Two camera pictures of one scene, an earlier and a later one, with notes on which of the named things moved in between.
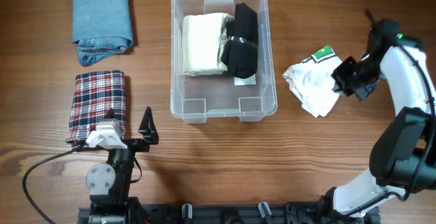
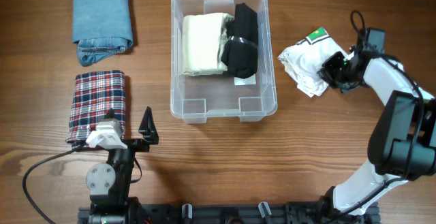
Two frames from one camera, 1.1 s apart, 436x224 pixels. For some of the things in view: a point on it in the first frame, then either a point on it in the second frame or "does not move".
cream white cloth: x=201 y=38 does not move
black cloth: x=240 y=52 does not move
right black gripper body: x=350 y=76 does not move
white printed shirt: x=310 y=81 to x=304 y=60
